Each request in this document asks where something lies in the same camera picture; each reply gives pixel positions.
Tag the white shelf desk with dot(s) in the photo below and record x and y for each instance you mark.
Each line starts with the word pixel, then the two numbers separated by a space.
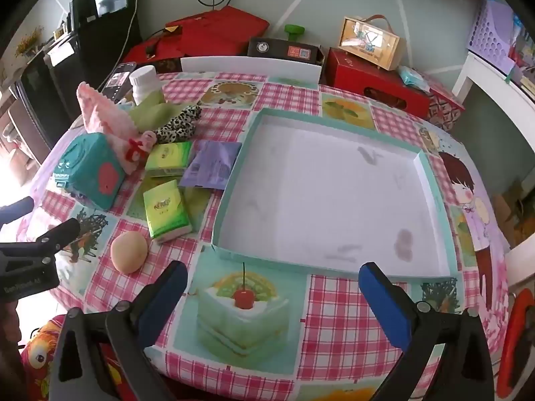
pixel 493 75

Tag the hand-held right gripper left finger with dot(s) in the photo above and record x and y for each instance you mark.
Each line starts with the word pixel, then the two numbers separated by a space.
pixel 167 296

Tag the yellow flowers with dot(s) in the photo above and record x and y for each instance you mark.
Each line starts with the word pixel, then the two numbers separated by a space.
pixel 29 41

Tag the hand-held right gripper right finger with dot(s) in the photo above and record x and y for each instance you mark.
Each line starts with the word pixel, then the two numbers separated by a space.
pixel 384 305

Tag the purple snack packet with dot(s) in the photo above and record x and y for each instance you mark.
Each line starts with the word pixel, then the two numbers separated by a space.
pixel 211 165

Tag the leopard print plush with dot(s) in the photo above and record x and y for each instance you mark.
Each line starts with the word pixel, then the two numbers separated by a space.
pixel 179 125

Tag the large red flat box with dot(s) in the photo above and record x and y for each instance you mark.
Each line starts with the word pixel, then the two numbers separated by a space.
pixel 225 29

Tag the green tissue packet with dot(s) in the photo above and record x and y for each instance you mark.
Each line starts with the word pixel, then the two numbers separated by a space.
pixel 169 156
pixel 165 211

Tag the pink plush with red bow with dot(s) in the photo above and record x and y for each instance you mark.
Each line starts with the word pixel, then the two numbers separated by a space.
pixel 146 138

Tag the red gift box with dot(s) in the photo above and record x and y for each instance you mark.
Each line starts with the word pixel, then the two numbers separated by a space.
pixel 355 75

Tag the teal wet wipes packet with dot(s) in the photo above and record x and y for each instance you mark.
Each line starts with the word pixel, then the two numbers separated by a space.
pixel 83 163

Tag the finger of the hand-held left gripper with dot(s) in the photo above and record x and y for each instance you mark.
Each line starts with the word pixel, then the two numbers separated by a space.
pixel 58 234
pixel 16 206

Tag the pink fluffy cloth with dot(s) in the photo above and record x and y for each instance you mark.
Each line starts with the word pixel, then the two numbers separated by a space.
pixel 104 112

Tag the peach squishy ball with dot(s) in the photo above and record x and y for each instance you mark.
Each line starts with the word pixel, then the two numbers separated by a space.
pixel 129 252

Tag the light green cloth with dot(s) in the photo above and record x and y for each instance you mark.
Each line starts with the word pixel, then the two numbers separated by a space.
pixel 156 112

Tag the purple perforated basket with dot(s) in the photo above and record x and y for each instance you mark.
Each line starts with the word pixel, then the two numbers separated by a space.
pixel 489 33

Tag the white board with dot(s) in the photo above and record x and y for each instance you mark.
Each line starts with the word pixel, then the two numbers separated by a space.
pixel 250 67

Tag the blue wet wipes pack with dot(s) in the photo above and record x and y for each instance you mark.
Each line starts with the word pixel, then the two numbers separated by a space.
pixel 411 77

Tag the black cardboard box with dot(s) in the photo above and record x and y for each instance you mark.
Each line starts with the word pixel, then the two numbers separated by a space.
pixel 271 50

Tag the green dumbbell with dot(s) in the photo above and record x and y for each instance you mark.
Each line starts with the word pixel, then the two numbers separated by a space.
pixel 294 31

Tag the white plastic bottle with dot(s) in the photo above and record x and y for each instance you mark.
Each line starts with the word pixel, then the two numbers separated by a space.
pixel 144 81

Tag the black smartphone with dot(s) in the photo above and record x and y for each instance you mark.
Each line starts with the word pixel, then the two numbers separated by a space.
pixel 118 81

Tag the dark cabinet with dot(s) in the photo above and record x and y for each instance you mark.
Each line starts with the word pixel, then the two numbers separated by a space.
pixel 41 92

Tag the red patterned tin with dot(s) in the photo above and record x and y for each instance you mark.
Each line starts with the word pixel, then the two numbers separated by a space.
pixel 445 108

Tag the printed checkered tablecloth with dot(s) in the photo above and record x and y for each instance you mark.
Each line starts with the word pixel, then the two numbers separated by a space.
pixel 347 313

